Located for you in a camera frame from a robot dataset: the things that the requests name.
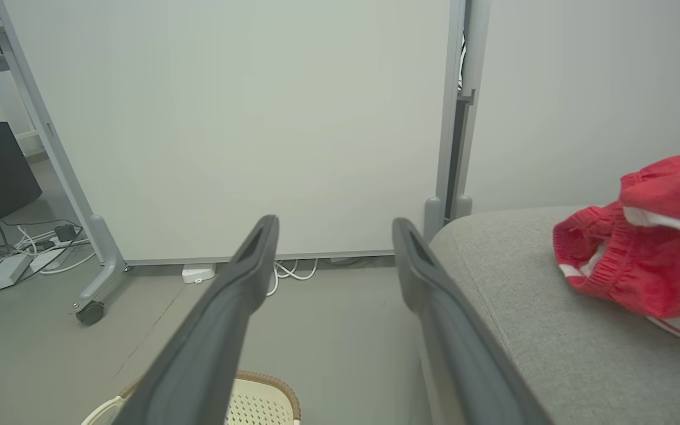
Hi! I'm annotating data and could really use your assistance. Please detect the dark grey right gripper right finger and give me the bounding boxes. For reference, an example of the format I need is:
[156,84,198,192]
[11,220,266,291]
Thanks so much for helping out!
[391,217,554,425]

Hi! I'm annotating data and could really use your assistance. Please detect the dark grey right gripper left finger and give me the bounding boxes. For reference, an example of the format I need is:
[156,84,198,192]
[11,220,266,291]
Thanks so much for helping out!
[113,214,280,425]

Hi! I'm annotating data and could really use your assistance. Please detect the red and white garment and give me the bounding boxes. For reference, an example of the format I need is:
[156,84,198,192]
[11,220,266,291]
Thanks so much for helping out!
[552,152,680,351]

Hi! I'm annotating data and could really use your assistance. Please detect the cream plastic laundry basket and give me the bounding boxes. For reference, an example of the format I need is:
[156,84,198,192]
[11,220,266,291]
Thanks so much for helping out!
[80,371,302,425]

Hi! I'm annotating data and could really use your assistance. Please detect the grey fabric sofa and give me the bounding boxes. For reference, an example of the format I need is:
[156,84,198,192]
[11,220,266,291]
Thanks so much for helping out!
[420,205,680,425]

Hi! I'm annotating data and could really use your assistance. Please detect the white partition panel on casters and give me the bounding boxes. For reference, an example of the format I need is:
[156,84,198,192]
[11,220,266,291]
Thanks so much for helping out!
[0,0,468,326]

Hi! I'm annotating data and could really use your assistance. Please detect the white cable loop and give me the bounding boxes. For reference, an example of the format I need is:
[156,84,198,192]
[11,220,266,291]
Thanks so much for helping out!
[266,257,321,297]

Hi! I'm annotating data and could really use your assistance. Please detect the white power strips with cables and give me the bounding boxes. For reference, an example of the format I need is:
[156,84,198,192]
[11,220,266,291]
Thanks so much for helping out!
[0,217,84,293]

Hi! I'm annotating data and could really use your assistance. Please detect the white partition panel grey frame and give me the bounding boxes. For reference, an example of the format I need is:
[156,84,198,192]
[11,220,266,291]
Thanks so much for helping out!
[449,0,680,224]

